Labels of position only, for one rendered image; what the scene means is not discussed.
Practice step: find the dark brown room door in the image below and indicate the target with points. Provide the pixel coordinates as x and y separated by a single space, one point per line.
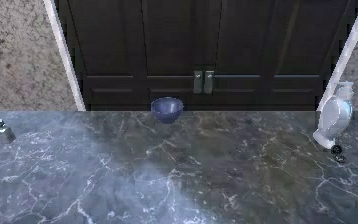
120 50
270 50

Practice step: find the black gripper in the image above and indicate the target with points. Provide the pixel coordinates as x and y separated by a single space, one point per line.
336 149

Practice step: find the white door frame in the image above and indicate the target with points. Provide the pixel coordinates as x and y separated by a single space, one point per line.
64 56

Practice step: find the white pale blue vase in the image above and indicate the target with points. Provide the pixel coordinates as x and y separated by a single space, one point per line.
333 116

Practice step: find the glass salt shaker silver cap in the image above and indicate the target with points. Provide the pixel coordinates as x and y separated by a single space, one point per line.
3 132

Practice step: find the blue bowl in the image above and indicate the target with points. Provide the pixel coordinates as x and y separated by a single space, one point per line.
166 111

